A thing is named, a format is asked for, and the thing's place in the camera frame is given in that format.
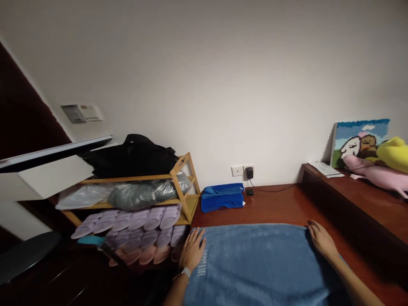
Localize person's right hand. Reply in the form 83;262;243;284
306;220;339;261

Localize person's left hand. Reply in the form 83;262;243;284
178;227;207;272

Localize person's left fingers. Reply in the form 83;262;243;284
183;227;205;247

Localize person's right fingers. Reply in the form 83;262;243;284
310;220;329;240

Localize blue towel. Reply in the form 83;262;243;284
182;223;353;306

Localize blue folded fabric box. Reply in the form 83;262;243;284
200;182;246;213

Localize wooden ledge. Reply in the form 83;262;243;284
300;162;408;259

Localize row of pink slippers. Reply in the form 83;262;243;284
108;244;183;267

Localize wooden shoe rack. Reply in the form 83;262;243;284
60;152;201;227

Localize white paper sheets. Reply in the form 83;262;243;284
308;161;346;179

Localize rows of purple slippers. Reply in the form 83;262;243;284
70;204;189;250

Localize grey cloth in plastic bag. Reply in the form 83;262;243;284
108;173;192;211

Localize pink plush toy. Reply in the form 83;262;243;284
342;154;408;199

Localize black bag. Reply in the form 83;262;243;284
82;133;179;179

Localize tufted cartoon picture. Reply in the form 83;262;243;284
330;118;391;170

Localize teal flat object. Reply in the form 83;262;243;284
77;234;106;246

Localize yellow plush toy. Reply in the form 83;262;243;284
376;136;408;174

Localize clear plastic bag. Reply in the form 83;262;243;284
54;184;116;210

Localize white cabinet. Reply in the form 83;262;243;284
0;152;94;241

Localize black round stool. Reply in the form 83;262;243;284
0;230;62;285

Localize dark wooden door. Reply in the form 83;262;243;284
0;40;73;162

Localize black cable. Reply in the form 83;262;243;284
248;178;296;193

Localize white wall socket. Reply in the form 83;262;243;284
231;164;256;178

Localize white wall switch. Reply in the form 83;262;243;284
79;104;105;122

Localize grey wall panel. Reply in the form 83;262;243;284
60;104;88;125

